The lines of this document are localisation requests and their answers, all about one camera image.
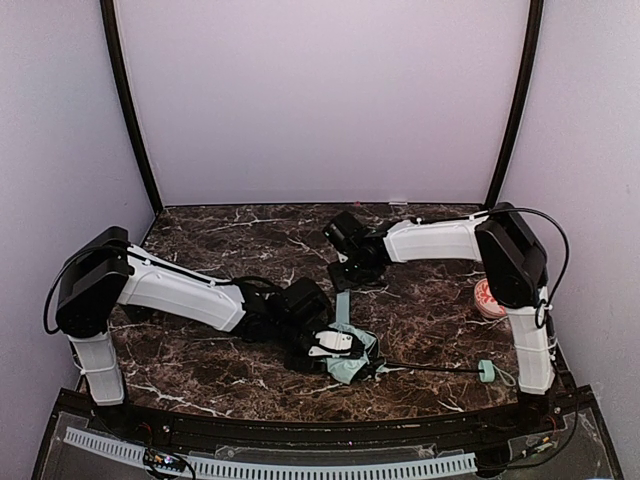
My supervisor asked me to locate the mint and black folding umbrella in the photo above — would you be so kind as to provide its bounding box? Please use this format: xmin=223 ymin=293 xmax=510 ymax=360
xmin=308 ymin=290 xmax=516 ymax=387

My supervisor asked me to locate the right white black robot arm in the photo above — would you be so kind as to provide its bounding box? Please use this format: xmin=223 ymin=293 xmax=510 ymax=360
xmin=323 ymin=202 xmax=557 ymax=395

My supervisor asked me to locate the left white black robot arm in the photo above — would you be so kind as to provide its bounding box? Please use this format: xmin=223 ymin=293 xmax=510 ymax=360
xmin=43 ymin=226 xmax=339 ymax=407

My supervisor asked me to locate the red white patterned bowl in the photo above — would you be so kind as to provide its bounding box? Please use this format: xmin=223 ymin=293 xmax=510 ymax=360
xmin=474 ymin=278 xmax=506 ymax=320

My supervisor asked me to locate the small green circuit board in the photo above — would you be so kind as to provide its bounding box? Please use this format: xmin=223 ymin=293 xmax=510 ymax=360
xmin=142 ymin=449 xmax=187 ymax=474

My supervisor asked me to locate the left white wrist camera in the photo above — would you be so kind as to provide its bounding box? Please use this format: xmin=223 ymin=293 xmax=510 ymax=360
xmin=308 ymin=329 xmax=365 ymax=358

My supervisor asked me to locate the white slotted cable duct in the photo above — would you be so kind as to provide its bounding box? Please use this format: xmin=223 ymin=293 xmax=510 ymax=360
xmin=63 ymin=427 xmax=477 ymax=479

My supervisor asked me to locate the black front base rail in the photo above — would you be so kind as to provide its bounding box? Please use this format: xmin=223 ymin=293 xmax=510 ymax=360
xmin=92 ymin=398 xmax=570 ymax=452

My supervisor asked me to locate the right black frame post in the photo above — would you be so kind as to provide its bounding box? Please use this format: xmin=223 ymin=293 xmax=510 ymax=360
xmin=484 ymin=0 xmax=544 ymax=208

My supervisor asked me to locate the black frame post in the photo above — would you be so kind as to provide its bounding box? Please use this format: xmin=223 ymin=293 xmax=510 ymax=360
xmin=484 ymin=0 xmax=544 ymax=208
xmin=99 ymin=0 xmax=164 ymax=215

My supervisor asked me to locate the left black frame post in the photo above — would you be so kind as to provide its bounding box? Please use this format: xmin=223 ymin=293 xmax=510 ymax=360
xmin=99 ymin=0 xmax=164 ymax=215

